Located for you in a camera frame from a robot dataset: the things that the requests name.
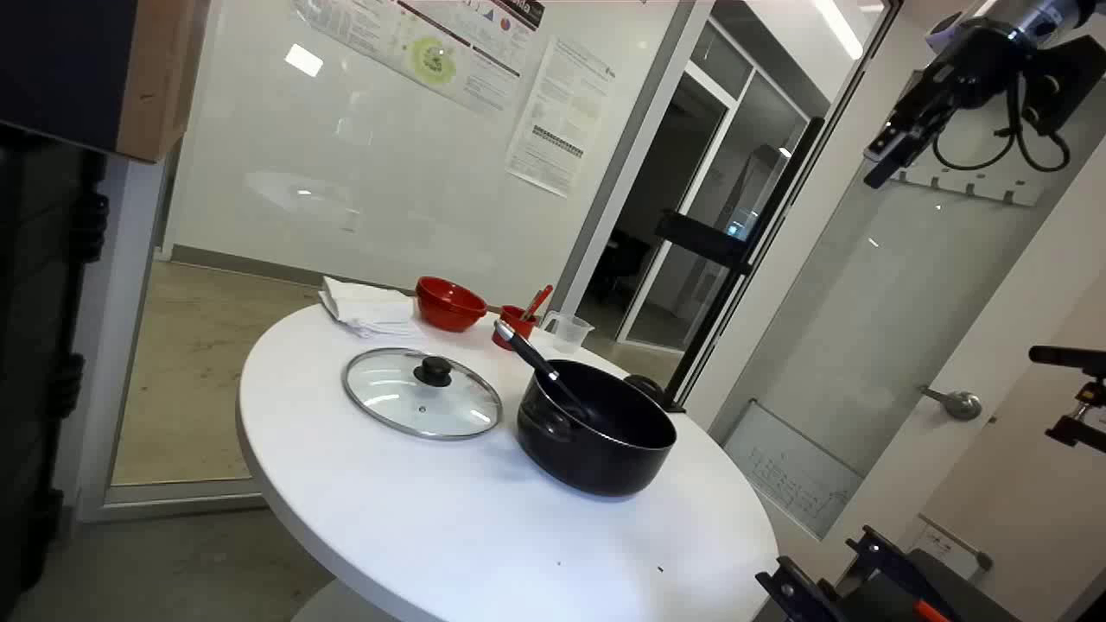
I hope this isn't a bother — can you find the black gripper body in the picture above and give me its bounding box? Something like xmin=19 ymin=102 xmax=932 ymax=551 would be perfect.
xmin=899 ymin=16 xmax=1050 ymax=126

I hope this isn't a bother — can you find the glass lid with black knob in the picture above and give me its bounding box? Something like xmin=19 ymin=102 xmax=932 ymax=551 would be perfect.
xmin=340 ymin=343 xmax=505 ymax=441

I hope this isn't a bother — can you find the black cooking pot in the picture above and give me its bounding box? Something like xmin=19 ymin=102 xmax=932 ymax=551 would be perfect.
xmin=512 ymin=354 xmax=680 ymax=502

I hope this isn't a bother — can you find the white coat hook rack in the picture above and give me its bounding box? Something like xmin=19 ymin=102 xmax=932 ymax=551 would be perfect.
xmin=885 ymin=157 xmax=1046 ymax=213

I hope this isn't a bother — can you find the white printed paper notice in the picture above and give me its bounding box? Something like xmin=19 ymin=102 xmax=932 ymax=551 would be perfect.
xmin=505 ymin=33 xmax=627 ymax=200

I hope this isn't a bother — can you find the clear plastic measuring cup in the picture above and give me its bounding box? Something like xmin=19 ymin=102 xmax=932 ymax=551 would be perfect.
xmin=544 ymin=308 xmax=597 ymax=354

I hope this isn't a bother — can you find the red mug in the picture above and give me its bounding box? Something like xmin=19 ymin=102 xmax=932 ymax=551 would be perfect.
xmin=493 ymin=302 xmax=544 ymax=353

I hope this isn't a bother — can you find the red bowl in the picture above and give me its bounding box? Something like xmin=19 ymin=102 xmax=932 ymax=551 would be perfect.
xmin=413 ymin=274 xmax=490 ymax=335

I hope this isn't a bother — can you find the white cloth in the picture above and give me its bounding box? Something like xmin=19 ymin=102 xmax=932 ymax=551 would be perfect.
xmin=313 ymin=274 xmax=424 ymax=343

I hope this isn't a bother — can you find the black cabinet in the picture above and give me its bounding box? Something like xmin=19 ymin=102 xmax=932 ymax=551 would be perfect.
xmin=0 ymin=125 xmax=115 ymax=615

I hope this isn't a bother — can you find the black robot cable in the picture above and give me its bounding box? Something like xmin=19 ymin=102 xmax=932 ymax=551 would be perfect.
xmin=931 ymin=46 xmax=1076 ymax=175

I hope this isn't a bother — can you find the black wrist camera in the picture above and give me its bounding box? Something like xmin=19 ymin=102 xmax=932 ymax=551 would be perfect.
xmin=1020 ymin=33 xmax=1106 ymax=139

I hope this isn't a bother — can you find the silver door handle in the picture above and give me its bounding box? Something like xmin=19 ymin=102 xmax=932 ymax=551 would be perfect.
xmin=919 ymin=383 xmax=984 ymax=423

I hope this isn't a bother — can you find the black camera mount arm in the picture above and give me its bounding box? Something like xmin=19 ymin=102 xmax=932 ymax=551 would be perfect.
xmin=1027 ymin=343 xmax=1106 ymax=454

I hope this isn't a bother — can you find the wall poster with green circle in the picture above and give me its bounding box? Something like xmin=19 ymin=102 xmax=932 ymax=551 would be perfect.
xmin=290 ymin=0 xmax=548 ymax=118

